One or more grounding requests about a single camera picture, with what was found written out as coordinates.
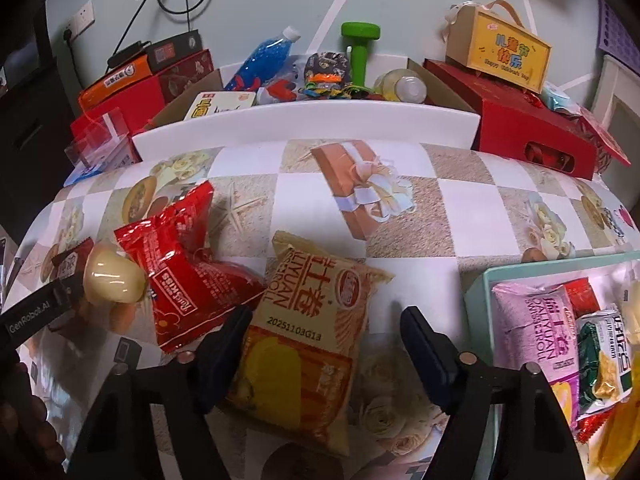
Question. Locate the light blue packet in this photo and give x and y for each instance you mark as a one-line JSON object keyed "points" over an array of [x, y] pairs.
{"points": [[560, 97]]}

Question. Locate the black power adapter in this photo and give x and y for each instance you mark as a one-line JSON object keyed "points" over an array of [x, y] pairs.
{"points": [[127, 54]]}

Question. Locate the dark red patterned box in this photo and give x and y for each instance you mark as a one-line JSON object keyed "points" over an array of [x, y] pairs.
{"points": [[187, 77]]}

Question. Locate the red zigzag edged packet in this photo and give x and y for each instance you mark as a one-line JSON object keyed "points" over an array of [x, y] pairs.
{"points": [[592, 425]]}

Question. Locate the white green corn snack packet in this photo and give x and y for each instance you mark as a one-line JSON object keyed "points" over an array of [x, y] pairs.
{"points": [[607, 345]]}

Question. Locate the clear plastic box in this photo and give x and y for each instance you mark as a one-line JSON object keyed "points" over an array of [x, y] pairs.
{"points": [[100, 140]]}

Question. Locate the black cabinet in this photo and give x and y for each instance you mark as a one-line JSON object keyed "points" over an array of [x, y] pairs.
{"points": [[30, 110]]}

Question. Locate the pink swiss roll packet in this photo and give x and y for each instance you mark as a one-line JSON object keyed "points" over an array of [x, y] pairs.
{"points": [[535, 330]]}

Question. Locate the white wall socket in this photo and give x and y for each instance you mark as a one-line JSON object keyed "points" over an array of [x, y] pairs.
{"points": [[79, 20]]}

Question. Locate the clear plastic jar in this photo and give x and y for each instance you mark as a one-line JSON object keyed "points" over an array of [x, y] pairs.
{"points": [[405, 86]]}

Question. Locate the teal rimmed white tray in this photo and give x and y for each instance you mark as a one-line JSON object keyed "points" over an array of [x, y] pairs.
{"points": [[480, 290]]}

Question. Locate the green dumbbell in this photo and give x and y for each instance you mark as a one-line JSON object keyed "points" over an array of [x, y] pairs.
{"points": [[360, 50]]}

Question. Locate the blue bead bottle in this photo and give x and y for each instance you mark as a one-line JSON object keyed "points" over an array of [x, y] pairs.
{"points": [[265, 57]]}

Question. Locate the large red gift box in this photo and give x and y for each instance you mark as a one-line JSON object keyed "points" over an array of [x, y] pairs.
{"points": [[510, 115]]}

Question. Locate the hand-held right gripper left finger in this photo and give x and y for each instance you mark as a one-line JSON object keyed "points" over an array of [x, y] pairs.
{"points": [[227, 342]]}

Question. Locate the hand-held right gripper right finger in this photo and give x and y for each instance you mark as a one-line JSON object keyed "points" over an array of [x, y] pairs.
{"points": [[425, 347]]}

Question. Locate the cardboard box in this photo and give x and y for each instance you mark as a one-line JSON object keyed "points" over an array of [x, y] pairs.
{"points": [[175, 105]]}

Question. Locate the puffy red snack packet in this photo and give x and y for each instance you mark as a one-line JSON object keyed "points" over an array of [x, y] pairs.
{"points": [[180, 270]]}

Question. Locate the plain red box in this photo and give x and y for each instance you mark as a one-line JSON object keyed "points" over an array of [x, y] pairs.
{"points": [[130, 102]]}

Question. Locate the purple pegboard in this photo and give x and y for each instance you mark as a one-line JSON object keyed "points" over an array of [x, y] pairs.
{"points": [[622, 25]]}

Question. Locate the orange box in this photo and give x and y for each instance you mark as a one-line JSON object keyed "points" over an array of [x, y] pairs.
{"points": [[115, 80]]}

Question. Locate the white wooden frame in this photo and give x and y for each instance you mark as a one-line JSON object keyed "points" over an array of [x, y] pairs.
{"points": [[600, 90]]}

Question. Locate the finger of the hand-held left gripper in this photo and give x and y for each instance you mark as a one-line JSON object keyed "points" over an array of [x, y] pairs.
{"points": [[70, 295]]}

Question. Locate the yellow white card pack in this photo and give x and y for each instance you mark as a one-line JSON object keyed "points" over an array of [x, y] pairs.
{"points": [[220, 105]]}

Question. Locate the patterned tablecloth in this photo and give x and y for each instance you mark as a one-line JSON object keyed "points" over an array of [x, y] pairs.
{"points": [[440, 210]]}

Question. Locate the dark printed round bag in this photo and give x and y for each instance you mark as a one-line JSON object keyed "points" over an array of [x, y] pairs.
{"points": [[327, 66]]}

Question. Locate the dark flat box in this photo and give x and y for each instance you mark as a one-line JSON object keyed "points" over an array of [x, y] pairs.
{"points": [[172, 50]]}

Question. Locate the orange swiss roll packet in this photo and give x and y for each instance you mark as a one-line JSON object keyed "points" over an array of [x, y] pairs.
{"points": [[310, 310]]}

